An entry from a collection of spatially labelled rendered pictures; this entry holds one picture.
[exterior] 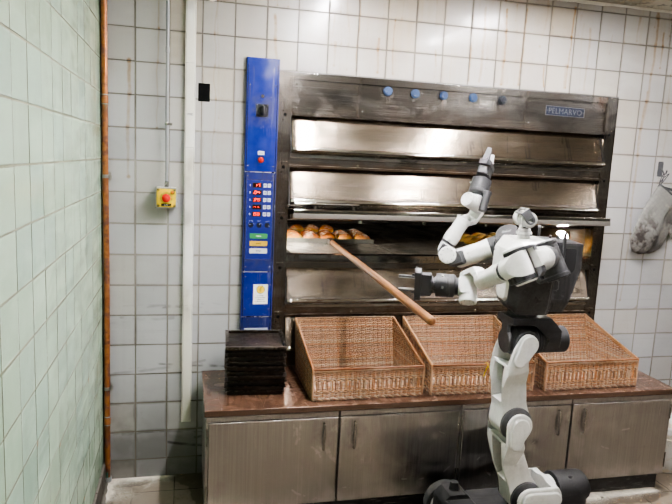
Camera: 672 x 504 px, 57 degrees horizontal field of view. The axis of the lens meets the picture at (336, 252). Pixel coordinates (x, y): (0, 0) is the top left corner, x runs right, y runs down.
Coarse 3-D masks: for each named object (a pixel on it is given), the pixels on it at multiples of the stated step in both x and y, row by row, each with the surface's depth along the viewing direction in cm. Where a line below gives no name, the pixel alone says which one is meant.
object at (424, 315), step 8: (336, 248) 344; (352, 256) 308; (360, 264) 289; (368, 272) 273; (376, 280) 259; (384, 280) 252; (384, 288) 249; (392, 288) 239; (400, 296) 227; (408, 304) 217; (416, 304) 214; (416, 312) 209; (424, 312) 204; (424, 320) 201; (432, 320) 197
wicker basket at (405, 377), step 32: (320, 320) 327; (352, 320) 331; (384, 320) 336; (320, 352) 325; (352, 352) 330; (384, 352) 334; (416, 352) 305; (320, 384) 302; (352, 384) 305; (384, 384) 307; (416, 384) 303
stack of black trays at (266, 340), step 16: (240, 336) 303; (256, 336) 304; (272, 336) 305; (240, 352) 282; (256, 352) 284; (272, 352) 285; (240, 368) 284; (256, 368) 286; (272, 368) 287; (224, 384) 287; (240, 384) 286; (256, 384) 287; (272, 384) 289
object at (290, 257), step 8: (288, 256) 321; (296, 256) 322; (304, 256) 323; (312, 256) 324; (320, 256) 325; (328, 256) 326; (336, 256) 327; (344, 256) 328; (360, 256) 330; (368, 256) 331; (376, 256) 332; (384, 256) 333; (392, 256) 334; (400, 256) 336; (408, 256) 337; (416, 256) 338; (424, 256) 339; (432, 256) 340; (584, 256) 368; (584, 264) 363
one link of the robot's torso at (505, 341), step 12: (504, 312) 261; (504, 324) 258; (516, 324) 252; (528, 324) 253; (540, 324) 254; (552, 324) 255; (504, 336) 258; (552, 336) 256; (564, 336) 259; (504, 348) 258; (552, 348) 259; (564, 348) 260
